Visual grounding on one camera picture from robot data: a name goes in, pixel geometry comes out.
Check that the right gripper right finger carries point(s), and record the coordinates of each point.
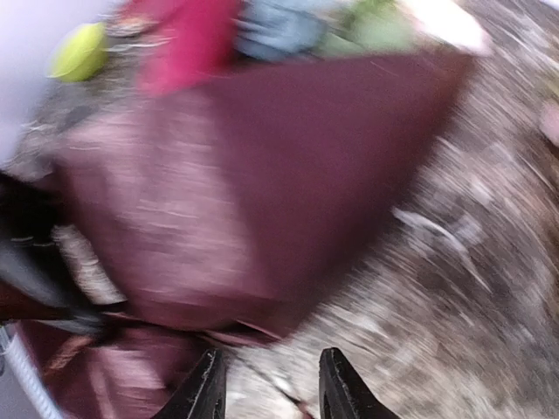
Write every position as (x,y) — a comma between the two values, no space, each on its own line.
(343,394)

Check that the red wrapping paper sheet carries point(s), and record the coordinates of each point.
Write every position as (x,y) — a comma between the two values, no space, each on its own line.
(226,212)

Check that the pink fake rose bunch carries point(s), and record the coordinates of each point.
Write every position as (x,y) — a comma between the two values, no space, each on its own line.
(359,27)

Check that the green plastic bowl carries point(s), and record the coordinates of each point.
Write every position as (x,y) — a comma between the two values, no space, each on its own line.
(80,55)

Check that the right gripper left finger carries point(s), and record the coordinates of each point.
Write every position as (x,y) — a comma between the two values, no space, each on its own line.
(202,395)

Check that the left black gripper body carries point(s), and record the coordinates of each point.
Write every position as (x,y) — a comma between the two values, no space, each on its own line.
(36,281)

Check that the white cable duct strip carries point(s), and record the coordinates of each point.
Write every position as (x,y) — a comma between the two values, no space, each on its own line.
(15,356)

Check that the red embroidered round pouch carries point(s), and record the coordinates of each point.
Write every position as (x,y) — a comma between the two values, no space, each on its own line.
(199,39)

